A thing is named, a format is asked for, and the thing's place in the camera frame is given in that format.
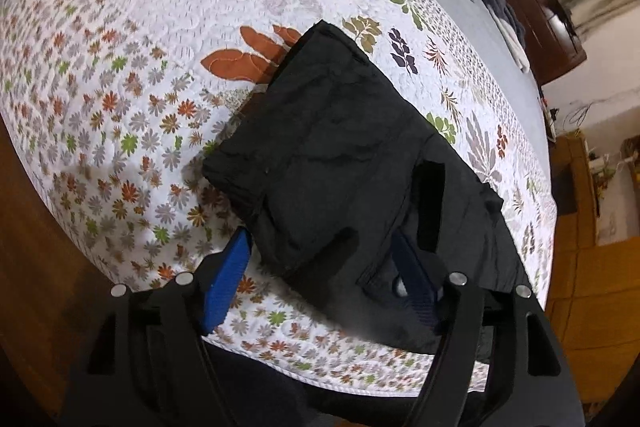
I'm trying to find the black pants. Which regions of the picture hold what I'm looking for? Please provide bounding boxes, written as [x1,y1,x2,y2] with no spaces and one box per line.
[203,22,527,353]

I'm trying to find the wooden wardrobe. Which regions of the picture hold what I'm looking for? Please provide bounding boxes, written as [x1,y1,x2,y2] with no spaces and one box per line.
[546,136,639,403]

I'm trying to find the white power strip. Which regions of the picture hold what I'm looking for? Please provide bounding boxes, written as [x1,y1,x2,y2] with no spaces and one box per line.
[588,150,634,173]

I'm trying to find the white folded cloth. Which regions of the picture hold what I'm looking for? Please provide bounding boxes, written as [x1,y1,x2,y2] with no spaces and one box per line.
[488,8,530,74]

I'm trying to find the floral quilted bedspread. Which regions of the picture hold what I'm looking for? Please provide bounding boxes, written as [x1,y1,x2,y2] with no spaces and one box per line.
[0,0,559,398]

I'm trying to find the dark grey crumpled garment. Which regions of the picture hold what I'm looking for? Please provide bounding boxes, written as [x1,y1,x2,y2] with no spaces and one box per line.
[482,0,526,49]

